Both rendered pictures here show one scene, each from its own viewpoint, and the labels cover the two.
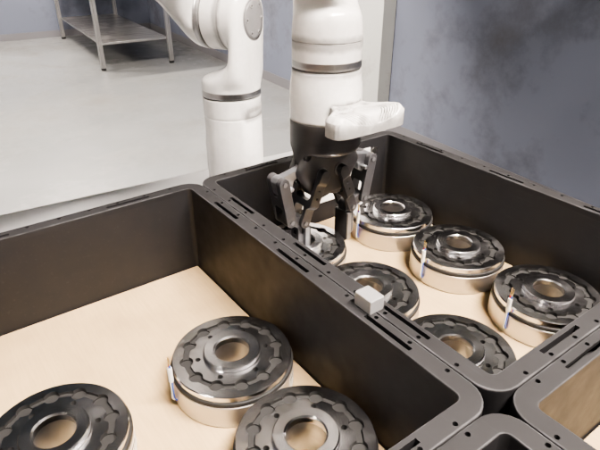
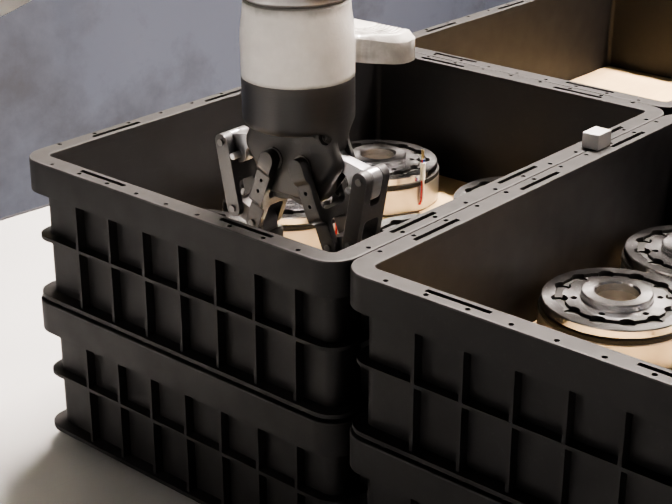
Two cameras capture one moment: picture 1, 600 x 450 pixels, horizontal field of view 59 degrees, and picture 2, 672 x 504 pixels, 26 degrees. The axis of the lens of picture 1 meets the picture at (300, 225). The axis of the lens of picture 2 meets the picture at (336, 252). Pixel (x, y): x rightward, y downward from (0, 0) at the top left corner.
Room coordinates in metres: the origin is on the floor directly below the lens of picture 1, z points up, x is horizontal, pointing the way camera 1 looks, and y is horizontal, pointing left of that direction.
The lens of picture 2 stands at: (0.72, 0.88, 1.27)
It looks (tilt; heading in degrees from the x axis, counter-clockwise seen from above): 23 degrees down; 257
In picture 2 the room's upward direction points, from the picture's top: straight up
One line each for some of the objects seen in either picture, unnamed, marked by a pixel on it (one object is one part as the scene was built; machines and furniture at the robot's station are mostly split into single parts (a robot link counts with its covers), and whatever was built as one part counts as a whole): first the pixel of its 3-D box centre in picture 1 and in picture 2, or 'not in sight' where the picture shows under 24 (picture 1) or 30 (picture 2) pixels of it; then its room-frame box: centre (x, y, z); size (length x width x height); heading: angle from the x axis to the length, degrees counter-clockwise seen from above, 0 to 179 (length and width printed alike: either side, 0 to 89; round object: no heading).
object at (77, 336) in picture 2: not in sight; (358, 336); (0.48, -0.12, 0.76); 0.40 x 0.30 x 0.12; 36
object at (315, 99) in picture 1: (337, 90); (316, 21); (0.53, -0.04, 1.04); 0.11 x 0.09 x 0.06; 37
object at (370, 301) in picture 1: (369, 299); (596, 138); (0.32, -0.05, 0.94); 0.02 x 0.01 x 0.01; 36
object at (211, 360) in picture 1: (231, 351); (617, 294); (0.34, 0.06, 0.86); 0.05 x 0.05 x 0.01
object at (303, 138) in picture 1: (324, 152); (299, 131); (0.54, -0.03, 0.97); 0.08 x 0.08 x 0.09
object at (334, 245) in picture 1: (301, 245); not in sight; (0.53, 0.00, 0.86); 0.10 x 0.10 x 0.01
